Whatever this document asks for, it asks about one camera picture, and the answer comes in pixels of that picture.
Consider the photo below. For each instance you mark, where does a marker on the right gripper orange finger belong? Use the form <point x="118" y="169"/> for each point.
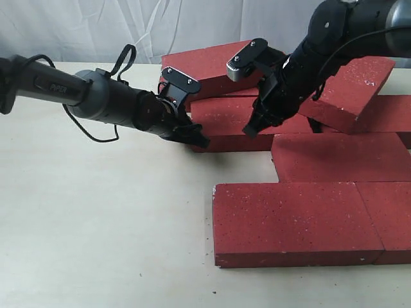
<point x="256" y="124"/>

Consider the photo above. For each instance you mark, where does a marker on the right robot arm dark grey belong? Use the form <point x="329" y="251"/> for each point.
<point x="338" y="32"/>

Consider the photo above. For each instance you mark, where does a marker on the white backdrop cloth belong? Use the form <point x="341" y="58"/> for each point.
<point x="96" y="31"/>

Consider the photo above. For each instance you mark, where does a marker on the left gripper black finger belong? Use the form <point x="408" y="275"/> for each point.
<point x="190" y="135"/>

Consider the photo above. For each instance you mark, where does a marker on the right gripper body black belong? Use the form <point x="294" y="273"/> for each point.
<point x="289" y="84"/>

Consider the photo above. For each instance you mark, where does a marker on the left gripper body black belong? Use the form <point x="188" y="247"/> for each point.
<point x="157" y="117"/>

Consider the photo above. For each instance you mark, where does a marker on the red brick moved to row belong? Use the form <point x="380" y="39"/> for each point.
<point x="223" y="120"/>

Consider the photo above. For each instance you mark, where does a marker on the red brick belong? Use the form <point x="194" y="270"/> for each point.
<point x="347" y="94"/>
<point x="208" y="66"/>
<point x="385" y="113"/>
<point x="292" y="224"/>
<point x="337" y="157"/>
<point x="388" y="204"/>

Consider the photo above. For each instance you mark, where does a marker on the left robot arm dark grey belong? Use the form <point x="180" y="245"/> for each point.
<point x="95" y="96"/>

